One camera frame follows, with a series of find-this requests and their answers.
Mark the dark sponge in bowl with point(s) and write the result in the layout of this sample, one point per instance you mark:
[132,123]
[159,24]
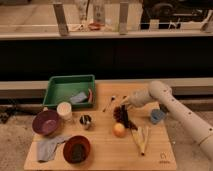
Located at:
[78,153]

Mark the green plastic tray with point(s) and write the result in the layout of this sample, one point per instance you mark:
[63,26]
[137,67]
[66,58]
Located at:
[62,88]

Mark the red carrot in tray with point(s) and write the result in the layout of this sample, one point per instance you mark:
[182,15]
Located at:
[90,96]

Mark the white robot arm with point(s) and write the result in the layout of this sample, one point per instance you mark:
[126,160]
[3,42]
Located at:
[200,131]

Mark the purple bowl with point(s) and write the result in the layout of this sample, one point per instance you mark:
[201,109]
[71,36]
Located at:
[46,122]

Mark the blue sponge in tray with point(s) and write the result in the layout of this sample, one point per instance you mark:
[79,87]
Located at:
[78,98]

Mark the blue cup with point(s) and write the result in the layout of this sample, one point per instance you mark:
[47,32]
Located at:
[156,116]

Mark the dark bristle brush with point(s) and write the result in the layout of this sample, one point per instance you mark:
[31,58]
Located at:
[119,117]

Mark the yellow corn cob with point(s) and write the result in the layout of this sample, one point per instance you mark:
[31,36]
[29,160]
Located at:
[140,137]

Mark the red brown bowl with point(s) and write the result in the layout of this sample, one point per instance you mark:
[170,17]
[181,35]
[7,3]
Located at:
[78,139]

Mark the grey blue cloth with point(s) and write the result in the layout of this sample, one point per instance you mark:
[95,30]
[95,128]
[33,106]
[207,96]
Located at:
[46,148]

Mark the metal cup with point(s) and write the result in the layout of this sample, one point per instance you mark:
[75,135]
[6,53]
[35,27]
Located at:
[85,121]

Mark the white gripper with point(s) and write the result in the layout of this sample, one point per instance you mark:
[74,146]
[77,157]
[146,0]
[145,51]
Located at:
[138,98]

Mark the orange fruit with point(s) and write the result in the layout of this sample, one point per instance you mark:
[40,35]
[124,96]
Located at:
[119,130]

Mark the white cup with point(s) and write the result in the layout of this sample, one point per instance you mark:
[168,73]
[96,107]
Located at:
[64,109]

